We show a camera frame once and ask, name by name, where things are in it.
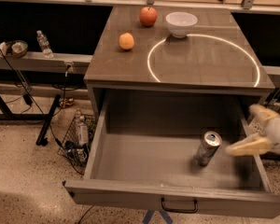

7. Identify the white bowl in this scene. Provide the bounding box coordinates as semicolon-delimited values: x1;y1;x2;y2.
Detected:
165;12;198;38

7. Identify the small bowl with items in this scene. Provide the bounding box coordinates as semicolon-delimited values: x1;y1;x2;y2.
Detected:
0;40;28;59

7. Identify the silver redbull can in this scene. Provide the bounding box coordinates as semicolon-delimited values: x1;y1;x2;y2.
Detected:
195;131;222;166

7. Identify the plastic bottle in basket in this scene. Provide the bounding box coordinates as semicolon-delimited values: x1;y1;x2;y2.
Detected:
74;109;89;147

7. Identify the blue tape cross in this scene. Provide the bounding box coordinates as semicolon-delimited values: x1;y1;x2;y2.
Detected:
142;210;174;224

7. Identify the orange fruit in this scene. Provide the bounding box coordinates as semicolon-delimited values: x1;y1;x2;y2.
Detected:
119;33;134;50

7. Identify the black table leg frame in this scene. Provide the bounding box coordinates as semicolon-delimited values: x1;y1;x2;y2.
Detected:
0;94;61;146

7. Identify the black drawer handle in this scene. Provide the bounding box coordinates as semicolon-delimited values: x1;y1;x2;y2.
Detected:
161;198;198;214

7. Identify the grey cabinet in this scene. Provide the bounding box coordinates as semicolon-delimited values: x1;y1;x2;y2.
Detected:
85;6;274;119

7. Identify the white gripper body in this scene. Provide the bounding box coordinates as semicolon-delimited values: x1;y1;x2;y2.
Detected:
265;117;280;155

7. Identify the red apple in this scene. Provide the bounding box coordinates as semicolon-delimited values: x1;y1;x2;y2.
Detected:
139;7;158;27

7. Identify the clear water bottle on ledge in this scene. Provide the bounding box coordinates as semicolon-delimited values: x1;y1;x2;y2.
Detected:
36;30;53;58

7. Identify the wire basket on floor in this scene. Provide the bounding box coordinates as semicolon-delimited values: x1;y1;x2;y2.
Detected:
60;114;96;167

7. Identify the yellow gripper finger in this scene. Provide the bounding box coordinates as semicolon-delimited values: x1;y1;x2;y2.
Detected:
225;133;273;157
249;104;279;125

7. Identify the black cable on floor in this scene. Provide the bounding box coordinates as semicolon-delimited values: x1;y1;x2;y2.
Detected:
0;49;85;175

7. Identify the grey open top drawer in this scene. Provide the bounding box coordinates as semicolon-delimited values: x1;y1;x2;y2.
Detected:
64;92;280;218

